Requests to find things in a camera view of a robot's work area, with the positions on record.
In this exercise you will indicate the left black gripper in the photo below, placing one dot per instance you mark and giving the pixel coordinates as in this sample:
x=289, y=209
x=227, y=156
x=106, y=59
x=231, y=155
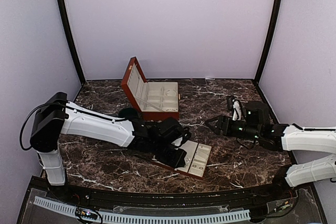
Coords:
x=176, y=163

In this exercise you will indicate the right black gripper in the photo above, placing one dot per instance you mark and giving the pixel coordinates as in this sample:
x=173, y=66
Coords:
x=219, y=124

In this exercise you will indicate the red jewelry tray cream insert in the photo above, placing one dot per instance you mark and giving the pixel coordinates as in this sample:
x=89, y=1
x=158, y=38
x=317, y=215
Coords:
x=199, y=155

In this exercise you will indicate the dark green cup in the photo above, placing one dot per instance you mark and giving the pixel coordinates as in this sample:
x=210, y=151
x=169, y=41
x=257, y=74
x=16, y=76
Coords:
x=128, y=113

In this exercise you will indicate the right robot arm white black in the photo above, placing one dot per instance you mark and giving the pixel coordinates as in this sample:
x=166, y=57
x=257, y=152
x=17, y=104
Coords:
x=252, y=122

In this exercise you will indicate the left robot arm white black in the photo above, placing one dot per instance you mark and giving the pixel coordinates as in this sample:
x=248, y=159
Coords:
x=128, y=130

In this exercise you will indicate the red wooden jewelry box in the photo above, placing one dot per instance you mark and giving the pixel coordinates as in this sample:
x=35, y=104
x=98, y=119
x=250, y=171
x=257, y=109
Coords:
x=156, y=101

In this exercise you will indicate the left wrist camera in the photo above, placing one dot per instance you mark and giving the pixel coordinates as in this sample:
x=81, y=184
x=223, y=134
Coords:
x=186, y=135

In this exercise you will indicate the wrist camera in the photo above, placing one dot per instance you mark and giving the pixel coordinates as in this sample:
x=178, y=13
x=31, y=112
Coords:
x=186, y=135
x=233, y=104

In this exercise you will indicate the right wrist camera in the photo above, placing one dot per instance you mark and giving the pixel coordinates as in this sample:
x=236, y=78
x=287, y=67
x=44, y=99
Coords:
x=233, y=104

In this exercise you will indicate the white slotted cable duct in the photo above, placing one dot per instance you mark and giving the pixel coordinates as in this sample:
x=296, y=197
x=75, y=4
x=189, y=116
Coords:
x=139, y=215

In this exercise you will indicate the black front table rail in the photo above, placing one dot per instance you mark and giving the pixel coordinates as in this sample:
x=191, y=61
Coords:
x=99, y=198

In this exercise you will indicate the right black frame post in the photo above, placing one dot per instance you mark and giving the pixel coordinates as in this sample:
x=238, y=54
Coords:
x=268, y=41

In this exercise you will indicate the black frame post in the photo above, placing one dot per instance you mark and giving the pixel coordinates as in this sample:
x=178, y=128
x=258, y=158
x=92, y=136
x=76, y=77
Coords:
x=268, y=41
x=70, y=40

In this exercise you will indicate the left black frame post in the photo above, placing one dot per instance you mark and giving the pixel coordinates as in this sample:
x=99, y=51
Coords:
x=70, y=40

